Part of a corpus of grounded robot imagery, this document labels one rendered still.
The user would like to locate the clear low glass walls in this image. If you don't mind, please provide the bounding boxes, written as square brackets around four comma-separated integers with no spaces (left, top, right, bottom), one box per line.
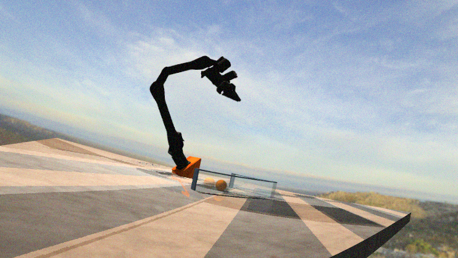
[195,170,277,198]

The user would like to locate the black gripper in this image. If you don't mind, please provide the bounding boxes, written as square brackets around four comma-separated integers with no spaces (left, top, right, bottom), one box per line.
[212,74,241,101]

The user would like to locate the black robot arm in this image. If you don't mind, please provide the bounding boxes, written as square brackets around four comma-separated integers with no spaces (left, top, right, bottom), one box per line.
[150,56,238,170]

